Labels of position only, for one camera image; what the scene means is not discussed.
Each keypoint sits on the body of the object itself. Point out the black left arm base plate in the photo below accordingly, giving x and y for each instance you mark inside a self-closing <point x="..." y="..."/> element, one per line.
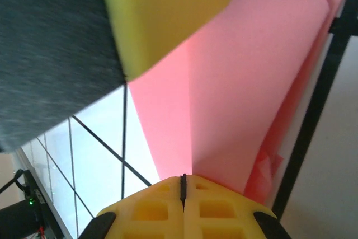
<point x="39" y="194"/>

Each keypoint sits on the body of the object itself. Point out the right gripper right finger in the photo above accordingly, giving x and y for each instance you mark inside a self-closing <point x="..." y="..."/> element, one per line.
<point x="218" y="211"/>

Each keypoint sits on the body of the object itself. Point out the pink cloth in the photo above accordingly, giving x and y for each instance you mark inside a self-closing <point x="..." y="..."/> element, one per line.
<point x="223" y="96"/>

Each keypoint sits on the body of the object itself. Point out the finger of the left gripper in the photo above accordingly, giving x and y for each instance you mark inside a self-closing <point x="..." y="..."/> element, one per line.
<point x="84" y="26"/>

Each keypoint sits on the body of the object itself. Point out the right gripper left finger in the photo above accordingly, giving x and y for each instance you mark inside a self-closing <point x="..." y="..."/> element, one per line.
<point x="151" y="213"/>

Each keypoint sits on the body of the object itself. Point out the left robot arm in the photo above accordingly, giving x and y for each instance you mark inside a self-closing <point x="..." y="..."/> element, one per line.
<point x="16" y="219"/>

